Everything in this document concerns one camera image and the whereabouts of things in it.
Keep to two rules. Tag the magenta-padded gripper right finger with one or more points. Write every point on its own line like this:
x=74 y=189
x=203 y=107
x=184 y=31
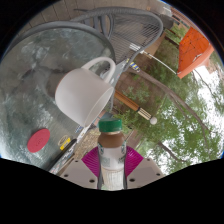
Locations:
x=146 y=171

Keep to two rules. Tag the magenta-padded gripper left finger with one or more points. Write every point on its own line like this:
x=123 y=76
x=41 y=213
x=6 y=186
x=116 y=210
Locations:
x=78 y=173

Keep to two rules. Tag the green-capped coffee drink bottle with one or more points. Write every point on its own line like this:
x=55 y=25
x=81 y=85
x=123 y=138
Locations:
x=112 y=150

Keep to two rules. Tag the black laptop with stickers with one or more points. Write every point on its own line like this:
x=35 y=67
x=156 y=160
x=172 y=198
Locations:
x=61 y=158

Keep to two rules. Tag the yellow card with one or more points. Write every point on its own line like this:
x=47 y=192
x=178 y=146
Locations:
x=65 y=143

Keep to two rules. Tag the flat round red coaster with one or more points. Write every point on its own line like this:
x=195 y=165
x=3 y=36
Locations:
x=38 y=140

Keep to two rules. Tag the white ceramic mug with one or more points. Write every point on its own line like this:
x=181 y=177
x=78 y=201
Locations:
x=81 y=95

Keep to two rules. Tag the grey laptop with stickers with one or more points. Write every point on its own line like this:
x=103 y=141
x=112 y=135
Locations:
x=120 y=71

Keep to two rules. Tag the blue yellow striped cone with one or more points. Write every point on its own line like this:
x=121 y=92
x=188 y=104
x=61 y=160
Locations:
x=134 y=65

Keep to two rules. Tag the orange canopy with white pole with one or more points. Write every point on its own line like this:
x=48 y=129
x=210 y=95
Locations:
x=195 y=53

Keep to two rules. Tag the grey wicker chair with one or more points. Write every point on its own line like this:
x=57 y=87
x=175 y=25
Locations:
x=133 y=33

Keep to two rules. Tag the globe-topped lamp post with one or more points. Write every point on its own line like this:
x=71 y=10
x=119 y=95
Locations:
x=128 y=104

